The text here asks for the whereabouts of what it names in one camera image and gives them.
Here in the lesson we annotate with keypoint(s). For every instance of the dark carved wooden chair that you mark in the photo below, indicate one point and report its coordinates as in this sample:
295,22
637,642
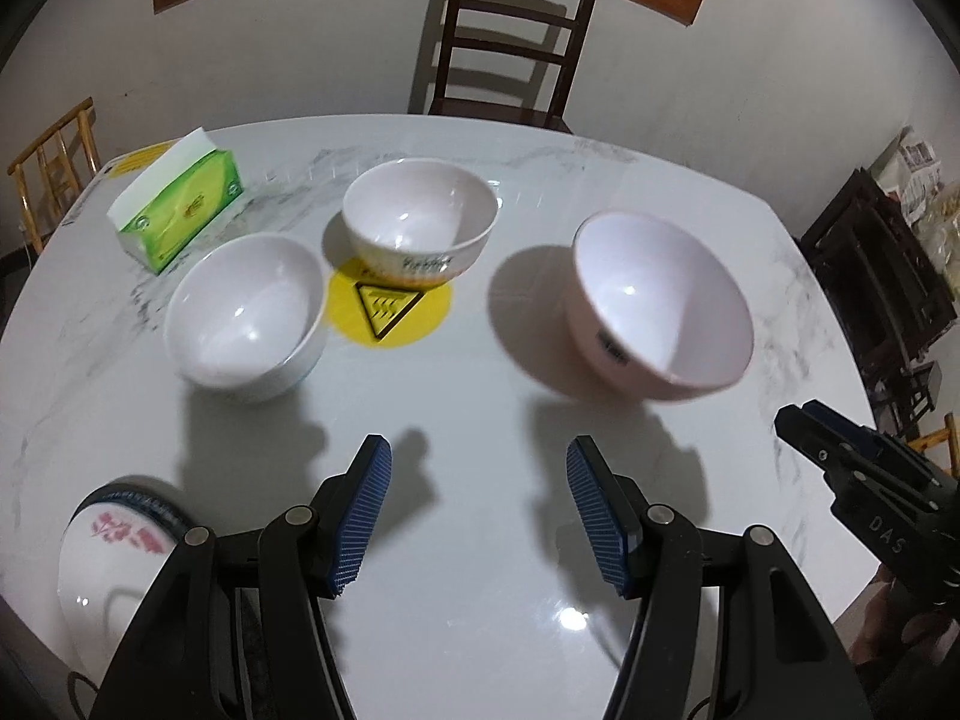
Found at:
870,262

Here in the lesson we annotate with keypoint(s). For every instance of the bamboo chair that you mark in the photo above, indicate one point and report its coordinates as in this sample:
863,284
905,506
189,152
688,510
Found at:
52,133

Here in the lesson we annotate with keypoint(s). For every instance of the bamboo stool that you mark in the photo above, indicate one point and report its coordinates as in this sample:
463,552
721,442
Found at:
941,439

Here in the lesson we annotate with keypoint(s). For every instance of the white pink-flower plate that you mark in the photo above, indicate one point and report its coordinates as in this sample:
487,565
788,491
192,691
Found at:
90,585

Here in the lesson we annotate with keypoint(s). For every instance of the plain white ribbed bowl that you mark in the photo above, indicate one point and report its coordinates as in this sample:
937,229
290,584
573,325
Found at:
240,307

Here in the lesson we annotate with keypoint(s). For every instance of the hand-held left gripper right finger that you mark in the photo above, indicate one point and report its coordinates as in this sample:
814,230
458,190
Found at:
596,525

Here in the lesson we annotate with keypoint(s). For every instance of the printed white bag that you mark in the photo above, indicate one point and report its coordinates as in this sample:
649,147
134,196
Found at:
919,165

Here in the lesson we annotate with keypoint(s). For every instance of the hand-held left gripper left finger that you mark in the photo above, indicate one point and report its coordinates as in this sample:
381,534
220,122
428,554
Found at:
364,517

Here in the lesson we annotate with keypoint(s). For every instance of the yellow round warning sticker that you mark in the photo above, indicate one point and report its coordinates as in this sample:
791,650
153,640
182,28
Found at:
386,311

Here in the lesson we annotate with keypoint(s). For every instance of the green tissue box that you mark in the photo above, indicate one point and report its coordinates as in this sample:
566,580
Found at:
187,202

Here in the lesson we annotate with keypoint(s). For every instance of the person's right hand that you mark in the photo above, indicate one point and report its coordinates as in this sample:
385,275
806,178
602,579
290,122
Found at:
877,615

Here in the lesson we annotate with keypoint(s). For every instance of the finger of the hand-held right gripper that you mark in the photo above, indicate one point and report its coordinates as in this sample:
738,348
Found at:
799,427
836,418

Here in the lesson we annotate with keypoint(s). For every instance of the cream bowl with black print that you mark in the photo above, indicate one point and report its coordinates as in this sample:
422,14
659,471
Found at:
420,202

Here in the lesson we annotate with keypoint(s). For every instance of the large pink bowl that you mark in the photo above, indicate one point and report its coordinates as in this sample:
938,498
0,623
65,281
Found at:
660,300

